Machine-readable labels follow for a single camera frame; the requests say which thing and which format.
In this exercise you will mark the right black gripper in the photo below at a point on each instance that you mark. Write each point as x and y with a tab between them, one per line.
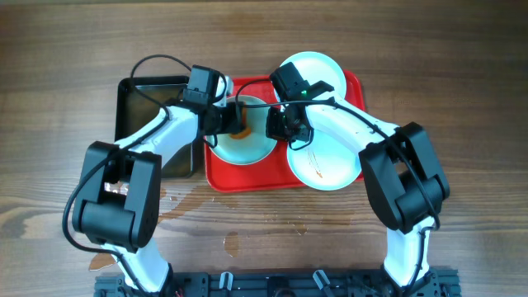
274	130

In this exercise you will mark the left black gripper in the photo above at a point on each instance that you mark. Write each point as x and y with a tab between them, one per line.
235	120

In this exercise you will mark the orange green scrub sponge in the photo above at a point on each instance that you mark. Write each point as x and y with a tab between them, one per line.
246	129

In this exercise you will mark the light blue plate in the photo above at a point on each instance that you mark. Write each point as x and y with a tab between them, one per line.
315	66
250	149
325	164

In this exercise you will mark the light blue plate bottom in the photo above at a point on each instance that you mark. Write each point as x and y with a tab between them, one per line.
325	164

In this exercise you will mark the light blue plate top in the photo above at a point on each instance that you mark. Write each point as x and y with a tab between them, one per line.
315	66

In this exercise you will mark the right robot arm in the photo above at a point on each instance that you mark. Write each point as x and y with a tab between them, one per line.
404	181

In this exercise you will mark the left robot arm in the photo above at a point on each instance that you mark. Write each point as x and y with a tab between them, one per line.
114	208

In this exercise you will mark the red serving tray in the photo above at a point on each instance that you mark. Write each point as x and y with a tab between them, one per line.
273	172

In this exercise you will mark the black water tray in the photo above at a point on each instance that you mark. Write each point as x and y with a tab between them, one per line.
134	111

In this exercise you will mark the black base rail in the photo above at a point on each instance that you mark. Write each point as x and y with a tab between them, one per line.
437	282

